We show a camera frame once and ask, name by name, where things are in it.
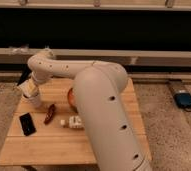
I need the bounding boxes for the black smartphone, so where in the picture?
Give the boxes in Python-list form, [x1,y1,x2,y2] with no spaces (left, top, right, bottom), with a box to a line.
[19,113,36,136]

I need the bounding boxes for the blue device on floor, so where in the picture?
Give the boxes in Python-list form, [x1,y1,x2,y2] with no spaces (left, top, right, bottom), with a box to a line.
[173,93,191,108]

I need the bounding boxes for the orange bowl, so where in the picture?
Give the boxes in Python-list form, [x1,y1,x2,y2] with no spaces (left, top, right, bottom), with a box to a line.
[67,88,77,112]

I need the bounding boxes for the white lotion bottle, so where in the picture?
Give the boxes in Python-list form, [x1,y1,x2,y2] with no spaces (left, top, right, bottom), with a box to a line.
[60,116,84,129]

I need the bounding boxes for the wooden table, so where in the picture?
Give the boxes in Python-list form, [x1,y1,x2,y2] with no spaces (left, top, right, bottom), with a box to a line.
[0,77,153,171]

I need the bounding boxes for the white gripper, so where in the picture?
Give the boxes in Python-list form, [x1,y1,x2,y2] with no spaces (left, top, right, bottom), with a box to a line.
[19,78,39,98]

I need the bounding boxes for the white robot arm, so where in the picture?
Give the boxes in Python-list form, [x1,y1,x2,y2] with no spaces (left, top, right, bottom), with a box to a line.
[22,49,152,171]

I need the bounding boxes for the red brown chili toy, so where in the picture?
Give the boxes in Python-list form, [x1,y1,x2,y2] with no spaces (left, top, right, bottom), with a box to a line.
[44,104,56,125]

